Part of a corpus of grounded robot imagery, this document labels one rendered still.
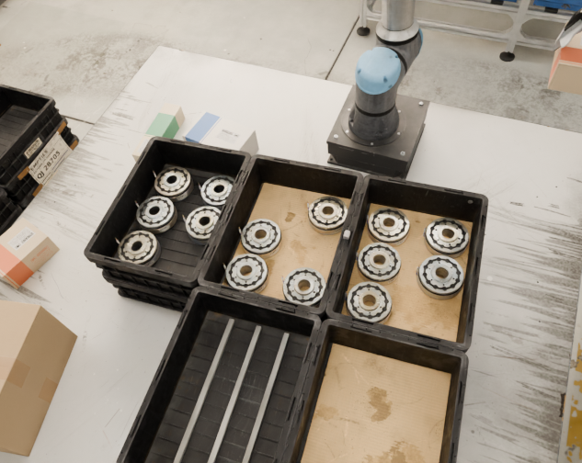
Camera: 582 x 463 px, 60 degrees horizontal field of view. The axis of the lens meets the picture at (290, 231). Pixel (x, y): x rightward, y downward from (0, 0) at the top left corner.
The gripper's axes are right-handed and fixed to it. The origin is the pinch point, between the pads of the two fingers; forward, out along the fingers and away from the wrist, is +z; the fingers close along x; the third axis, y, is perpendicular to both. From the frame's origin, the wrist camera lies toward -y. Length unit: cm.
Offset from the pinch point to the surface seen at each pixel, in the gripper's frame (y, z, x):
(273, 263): 64, 27, -56
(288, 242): 57, 27, -55
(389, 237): 49, 24, -31
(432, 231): 44, 24, -22
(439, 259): 51, 24, -18
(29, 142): 33, 57, -179
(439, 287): 59, 23, -17
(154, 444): 112, 27, -63
